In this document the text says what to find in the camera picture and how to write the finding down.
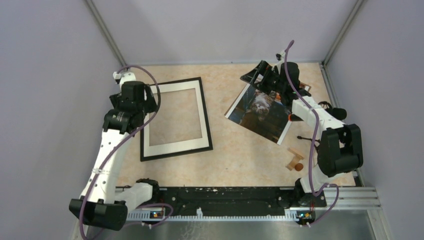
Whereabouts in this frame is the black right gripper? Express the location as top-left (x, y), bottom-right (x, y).
top-left (240, 60), bottom-right (286, 96)

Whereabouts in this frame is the cat photo print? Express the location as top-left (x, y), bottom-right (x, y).
top-left (224, 84), bottom-right (291, 145)

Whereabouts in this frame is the white mat board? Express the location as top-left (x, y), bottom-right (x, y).
top-left (146, 87), bottom-right (202, 146)

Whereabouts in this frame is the black picture frame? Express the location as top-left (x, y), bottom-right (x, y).
top-left (140, 77), bottom-right (213, 162)

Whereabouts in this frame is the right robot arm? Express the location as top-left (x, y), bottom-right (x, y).
top-left (240, 60), bottom-right (364, 206)

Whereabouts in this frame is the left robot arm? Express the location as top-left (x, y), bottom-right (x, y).
top-left (69, 81), bottom-right (161, 231)

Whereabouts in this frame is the bookshelf photo print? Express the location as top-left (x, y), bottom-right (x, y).
top-left (299, 81), bottom-right (312, 96)

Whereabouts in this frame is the black microphone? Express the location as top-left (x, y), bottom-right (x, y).
top-left (288, 97), bottom-right (345, 141)

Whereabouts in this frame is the wooden frame stand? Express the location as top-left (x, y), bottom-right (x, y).
top-left (286, 147), bottom-right (305, 171)

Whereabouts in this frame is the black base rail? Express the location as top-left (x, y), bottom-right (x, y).
top-left (147, 186), bottom-right (327, 217)

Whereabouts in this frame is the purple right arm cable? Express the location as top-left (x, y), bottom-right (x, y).
top-left (283, 40), bottom-right (340, 227)

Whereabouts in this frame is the aluminium enclosure frame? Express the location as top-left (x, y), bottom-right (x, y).
top-left (71, 0), bottom-right (393, 240)

